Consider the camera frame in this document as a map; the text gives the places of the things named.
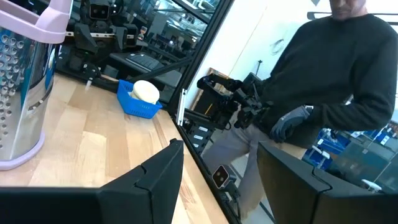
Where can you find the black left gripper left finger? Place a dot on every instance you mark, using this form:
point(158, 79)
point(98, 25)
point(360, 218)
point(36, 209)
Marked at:
point(152, 193)

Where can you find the blue storage crate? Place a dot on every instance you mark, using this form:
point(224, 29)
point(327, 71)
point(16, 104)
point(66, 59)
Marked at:
point(329, 144)

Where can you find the silver aluminium bracket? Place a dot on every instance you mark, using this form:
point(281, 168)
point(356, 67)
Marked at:
point(181, 109)

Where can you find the white tape roll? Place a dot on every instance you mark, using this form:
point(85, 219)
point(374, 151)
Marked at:
point(144, 91)

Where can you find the person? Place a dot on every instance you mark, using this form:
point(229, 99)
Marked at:
point(335, 62)

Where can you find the small blue plastic basket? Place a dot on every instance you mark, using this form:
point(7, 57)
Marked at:
point(136, 109)

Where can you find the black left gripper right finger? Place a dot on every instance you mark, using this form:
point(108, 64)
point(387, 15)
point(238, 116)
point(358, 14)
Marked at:
point(298, 196)

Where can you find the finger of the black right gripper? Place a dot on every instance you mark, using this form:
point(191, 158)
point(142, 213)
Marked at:
point(126, 37)
point(85, 39)

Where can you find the person's hand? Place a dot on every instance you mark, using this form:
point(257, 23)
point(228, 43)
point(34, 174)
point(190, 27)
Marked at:
point(287, 124)

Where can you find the small table-level camera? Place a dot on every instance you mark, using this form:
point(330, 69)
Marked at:
point(220, 176)

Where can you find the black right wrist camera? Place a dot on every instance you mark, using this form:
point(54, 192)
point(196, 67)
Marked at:
point(99, 11)

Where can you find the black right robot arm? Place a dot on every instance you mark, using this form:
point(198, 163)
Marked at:
point(76, 62)

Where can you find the black equipment rig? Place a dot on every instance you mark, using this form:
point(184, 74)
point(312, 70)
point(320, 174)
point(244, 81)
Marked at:
point(224, 102)

